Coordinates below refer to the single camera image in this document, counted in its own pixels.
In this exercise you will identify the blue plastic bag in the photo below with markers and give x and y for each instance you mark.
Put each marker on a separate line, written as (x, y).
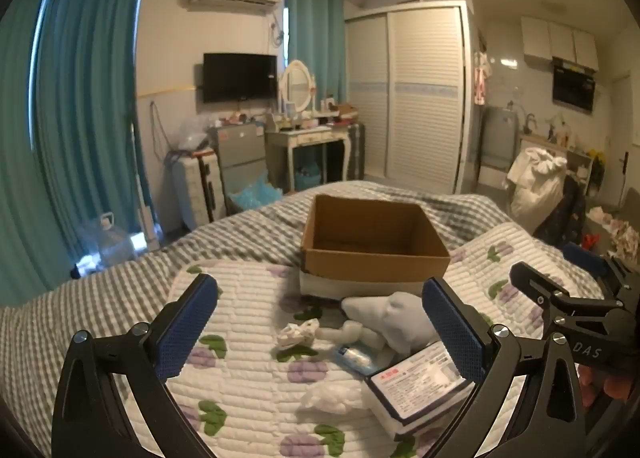
(254, 197)

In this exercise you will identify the white sliding-door wardrobe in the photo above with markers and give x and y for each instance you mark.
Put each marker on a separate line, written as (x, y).
(415, 98)

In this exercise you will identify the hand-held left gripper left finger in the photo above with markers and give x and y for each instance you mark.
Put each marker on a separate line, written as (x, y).
(186, 330)

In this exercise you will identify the white wall cabinets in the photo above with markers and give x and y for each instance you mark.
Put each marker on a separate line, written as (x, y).
(555, 41)

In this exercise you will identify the white suitcase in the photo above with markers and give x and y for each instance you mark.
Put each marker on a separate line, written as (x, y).
(195, 193)

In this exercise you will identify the dark striped suitcase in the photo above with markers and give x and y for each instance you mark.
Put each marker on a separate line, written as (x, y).
(357, 153)

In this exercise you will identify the white pack with dark label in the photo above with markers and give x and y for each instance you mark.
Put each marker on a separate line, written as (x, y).
(417, 390)

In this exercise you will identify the crumpled white tissue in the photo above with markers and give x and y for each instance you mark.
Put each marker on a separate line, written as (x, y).
(298, 333)

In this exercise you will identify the black wall television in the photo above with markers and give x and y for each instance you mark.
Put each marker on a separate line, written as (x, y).
(240, 77)

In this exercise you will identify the small blue packet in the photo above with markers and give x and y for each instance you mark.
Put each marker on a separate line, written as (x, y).
(356, 356)

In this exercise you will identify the narrow teal curtain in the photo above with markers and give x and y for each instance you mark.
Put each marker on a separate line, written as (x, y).
(315, 38)

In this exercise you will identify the white stick vacuum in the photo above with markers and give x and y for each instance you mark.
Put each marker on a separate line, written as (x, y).
(147, 228)

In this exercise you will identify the grey washing machine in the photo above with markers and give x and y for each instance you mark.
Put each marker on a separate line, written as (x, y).
(497, 148)

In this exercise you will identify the floral cloth pile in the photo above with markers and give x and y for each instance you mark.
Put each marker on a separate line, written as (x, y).
(620, 230)

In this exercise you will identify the white laundry bundle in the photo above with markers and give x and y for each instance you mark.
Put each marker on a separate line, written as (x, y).
(535, 188)

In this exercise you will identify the white floral quilt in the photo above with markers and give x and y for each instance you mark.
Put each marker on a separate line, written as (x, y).
(260, 388)

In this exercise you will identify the chair with dark clothing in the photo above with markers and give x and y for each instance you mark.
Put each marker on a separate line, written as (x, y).
(565, 213)

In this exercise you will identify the wide teal curtain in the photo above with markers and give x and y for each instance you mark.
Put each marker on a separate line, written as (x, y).
(75, 138)

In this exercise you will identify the clear plastic bag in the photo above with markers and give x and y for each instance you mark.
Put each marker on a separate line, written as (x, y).
(191, 136)

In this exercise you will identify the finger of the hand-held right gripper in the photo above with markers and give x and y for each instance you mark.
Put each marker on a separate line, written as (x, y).
(542, 288)
(582, 257)

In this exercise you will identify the clear water jug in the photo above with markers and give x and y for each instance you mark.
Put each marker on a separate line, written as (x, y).
(114, 243)

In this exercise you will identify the white dressing table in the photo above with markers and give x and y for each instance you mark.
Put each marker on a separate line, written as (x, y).
(307, 138)

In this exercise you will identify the small grey fridge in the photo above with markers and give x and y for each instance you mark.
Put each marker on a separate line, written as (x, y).
(239, 153)

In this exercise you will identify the crumpled white paper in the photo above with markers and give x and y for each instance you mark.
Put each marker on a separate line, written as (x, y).
(331, 398)

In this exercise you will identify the white plush toy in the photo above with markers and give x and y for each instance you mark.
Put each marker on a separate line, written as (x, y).
(397, 320)

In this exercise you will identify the brown cardboard box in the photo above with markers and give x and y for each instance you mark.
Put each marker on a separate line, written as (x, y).
(370, 238)

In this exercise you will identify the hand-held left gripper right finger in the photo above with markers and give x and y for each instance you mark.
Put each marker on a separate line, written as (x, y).
(454, 333)

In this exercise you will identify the pink hanging clothes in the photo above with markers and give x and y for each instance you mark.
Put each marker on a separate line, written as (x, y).
(481, 81)

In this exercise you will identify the white oval mirror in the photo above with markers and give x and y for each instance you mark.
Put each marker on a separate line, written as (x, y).
(298, 86)

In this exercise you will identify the person's right hand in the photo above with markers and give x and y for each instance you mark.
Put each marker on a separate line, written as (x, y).
(616, 387)

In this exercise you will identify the blue bin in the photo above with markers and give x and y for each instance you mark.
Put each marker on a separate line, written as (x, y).
(307, 178)

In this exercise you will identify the black range hood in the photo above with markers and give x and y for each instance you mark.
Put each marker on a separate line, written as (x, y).
(574, 86)

